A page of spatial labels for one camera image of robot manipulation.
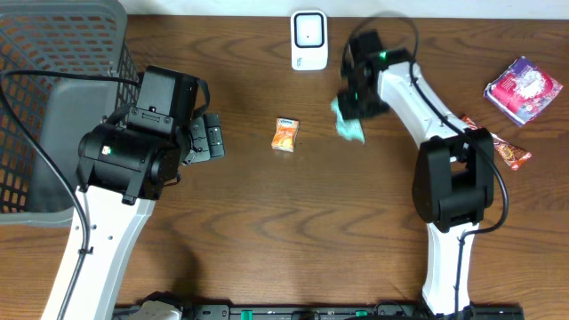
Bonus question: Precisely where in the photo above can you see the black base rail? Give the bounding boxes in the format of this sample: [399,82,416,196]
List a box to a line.
[111,302,525,320]

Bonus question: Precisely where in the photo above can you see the orange tissue pack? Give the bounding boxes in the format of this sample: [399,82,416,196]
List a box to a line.
[271,118,300,152]

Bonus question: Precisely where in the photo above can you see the purple red snack bag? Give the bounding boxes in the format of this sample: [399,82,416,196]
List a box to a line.
[484,56,563,127]

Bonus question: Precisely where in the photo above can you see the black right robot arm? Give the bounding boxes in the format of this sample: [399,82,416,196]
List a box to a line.
[337,31,495,319]

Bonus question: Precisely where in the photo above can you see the white barcode scanner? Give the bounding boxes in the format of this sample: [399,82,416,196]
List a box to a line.
[290,10,329,71]

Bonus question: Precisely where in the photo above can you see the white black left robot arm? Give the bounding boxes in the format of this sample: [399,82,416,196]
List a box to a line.
[42,66,225,319]

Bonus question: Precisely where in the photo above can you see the orange brown candy wrapper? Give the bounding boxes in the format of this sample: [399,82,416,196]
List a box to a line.
[459,114,533,171]

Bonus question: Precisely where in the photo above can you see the grey plastic mesh basket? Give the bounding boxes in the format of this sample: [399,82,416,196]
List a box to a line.
[1,0,139,228]

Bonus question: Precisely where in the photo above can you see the green flushable wipes pack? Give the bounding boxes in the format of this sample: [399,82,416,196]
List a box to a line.
[331,99,365,144]

